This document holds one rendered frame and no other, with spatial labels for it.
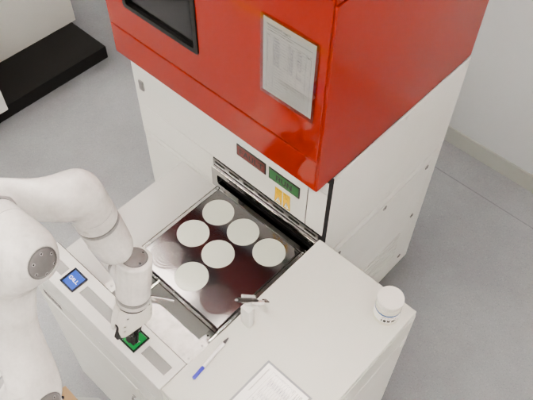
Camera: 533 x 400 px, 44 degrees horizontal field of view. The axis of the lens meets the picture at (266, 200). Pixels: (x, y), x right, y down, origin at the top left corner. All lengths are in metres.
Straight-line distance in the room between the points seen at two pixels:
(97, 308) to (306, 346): 0.57
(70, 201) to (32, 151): 2.38
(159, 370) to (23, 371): 0.48
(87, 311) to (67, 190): 0.69
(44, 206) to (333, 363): 0.87
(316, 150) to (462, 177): 1.95
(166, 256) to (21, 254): 0.91
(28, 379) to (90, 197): 0.38
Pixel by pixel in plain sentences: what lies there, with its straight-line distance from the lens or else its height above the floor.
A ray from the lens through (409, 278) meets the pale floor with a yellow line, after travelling 3.05.
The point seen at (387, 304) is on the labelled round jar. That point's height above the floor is 1.06.
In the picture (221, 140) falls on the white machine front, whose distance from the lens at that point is 2.01.
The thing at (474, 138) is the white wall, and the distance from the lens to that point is 3.51.
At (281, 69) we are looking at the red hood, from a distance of 1.50.
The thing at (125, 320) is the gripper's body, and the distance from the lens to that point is 1.65.
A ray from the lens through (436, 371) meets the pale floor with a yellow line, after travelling 2.87.
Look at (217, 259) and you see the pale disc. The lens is 1.97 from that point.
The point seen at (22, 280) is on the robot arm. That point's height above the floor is 1.62.
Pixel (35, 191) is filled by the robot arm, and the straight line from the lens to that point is 1.24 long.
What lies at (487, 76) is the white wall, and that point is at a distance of 3.26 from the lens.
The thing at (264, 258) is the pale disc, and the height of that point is 0.90.
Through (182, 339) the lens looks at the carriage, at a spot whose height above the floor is 0.88.
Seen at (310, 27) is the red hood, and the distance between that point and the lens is 1.38.
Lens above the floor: 2.57
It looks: 53 degrees down
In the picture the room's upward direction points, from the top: 1 degrees clockwise
